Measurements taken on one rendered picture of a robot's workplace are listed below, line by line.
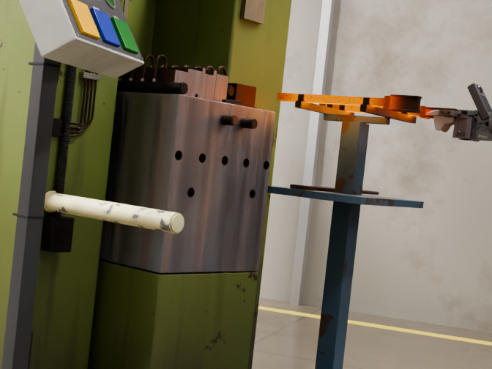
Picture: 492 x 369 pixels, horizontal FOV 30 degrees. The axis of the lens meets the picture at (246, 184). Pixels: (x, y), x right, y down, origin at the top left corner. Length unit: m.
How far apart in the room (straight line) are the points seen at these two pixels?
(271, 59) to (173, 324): 0.93
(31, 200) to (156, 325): 0.53
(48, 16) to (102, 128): 0.63
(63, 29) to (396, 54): 3.67
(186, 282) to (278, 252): 3.04
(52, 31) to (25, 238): 0.45
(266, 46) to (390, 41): 2.52
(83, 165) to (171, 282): 0.37
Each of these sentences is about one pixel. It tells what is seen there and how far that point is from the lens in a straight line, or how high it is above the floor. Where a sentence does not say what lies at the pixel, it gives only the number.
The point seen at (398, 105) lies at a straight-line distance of 2.51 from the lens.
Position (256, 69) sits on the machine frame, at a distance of 2.80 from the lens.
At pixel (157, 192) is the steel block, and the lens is 2.30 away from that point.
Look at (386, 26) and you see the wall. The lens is 5.32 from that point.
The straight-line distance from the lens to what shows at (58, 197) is 2.23.
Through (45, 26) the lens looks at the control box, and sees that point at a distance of 1.80.
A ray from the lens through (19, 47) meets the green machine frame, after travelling 2.32.
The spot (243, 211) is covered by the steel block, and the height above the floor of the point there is 0.63.
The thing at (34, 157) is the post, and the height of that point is 0.73.
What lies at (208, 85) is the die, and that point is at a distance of 2.44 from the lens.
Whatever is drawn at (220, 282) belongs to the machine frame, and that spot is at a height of 0.44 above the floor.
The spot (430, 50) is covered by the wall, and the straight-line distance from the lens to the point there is 5.27.
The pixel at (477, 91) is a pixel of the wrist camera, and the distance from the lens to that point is 2.67.
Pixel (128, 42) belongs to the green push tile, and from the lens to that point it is 2.01.
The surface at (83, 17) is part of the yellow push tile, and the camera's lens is 1.83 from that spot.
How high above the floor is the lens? 0.76
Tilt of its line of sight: 1 degrees down
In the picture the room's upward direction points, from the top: 6 degrees clockwise
